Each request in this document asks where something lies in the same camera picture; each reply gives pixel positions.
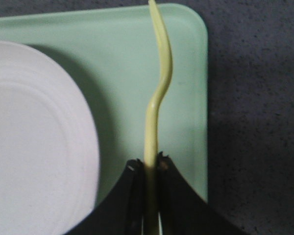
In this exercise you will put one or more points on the beige round plate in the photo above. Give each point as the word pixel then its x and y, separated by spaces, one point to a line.
pixel 49 154

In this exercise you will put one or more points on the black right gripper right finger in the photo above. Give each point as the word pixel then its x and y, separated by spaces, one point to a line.
pixel 182 210

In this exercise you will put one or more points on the light green serving tray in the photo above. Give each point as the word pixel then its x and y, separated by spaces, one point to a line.
pixel 112 55

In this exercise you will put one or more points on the yellow plastic fork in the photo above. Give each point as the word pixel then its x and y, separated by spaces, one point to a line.
pixel 151 217

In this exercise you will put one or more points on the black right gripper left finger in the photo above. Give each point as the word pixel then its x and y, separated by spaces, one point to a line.
pixel 121 211

